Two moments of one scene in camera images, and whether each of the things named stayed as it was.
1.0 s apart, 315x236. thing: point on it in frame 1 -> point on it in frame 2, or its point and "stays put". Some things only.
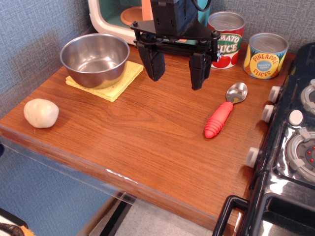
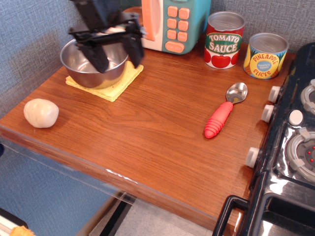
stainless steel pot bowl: x=95 y=60 stays put
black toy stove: x=282 y=198 stays put
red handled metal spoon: x=236 y=92 stays put
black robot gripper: x=174 y=25 -> x=105 y=22
